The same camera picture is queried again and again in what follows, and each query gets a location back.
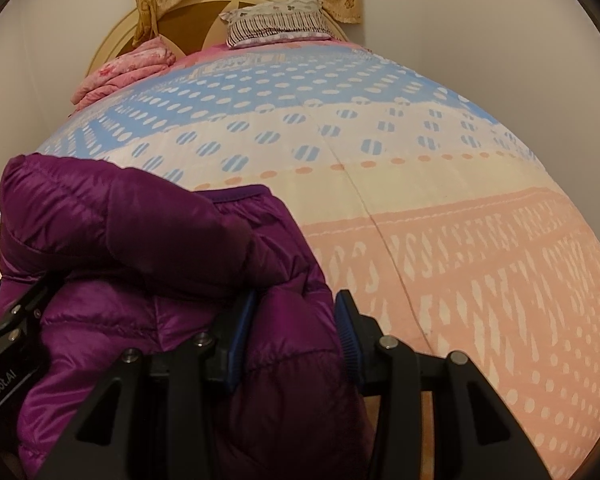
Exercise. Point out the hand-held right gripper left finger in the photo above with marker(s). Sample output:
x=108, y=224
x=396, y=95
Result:
x=240, y=340

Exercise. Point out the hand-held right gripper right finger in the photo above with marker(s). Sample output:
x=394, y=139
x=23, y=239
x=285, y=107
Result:
x=347, y=330

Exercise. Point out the purple puffer jacket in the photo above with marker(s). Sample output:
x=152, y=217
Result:
x=155, y=240

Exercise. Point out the pastel patterned bedspread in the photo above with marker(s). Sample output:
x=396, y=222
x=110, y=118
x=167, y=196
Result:
x=430, y=260

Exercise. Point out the folded pink floral quilt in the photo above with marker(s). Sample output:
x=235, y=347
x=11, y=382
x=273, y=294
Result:
x=125, y=72

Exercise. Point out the striped floral pillow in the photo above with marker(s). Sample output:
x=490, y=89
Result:
x=275, y=22

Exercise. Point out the cream wooden headboard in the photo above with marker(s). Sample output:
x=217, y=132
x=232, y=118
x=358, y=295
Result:
x=180, y=25

